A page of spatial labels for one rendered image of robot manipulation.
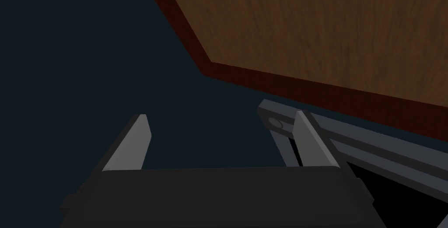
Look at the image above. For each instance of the brown wooden table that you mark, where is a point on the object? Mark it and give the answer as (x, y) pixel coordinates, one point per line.
(315, 32)

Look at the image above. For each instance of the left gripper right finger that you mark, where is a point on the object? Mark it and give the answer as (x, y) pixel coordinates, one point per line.
(311, 144)

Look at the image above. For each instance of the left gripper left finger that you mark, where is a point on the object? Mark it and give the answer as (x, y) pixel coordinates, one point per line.
(131, 147)

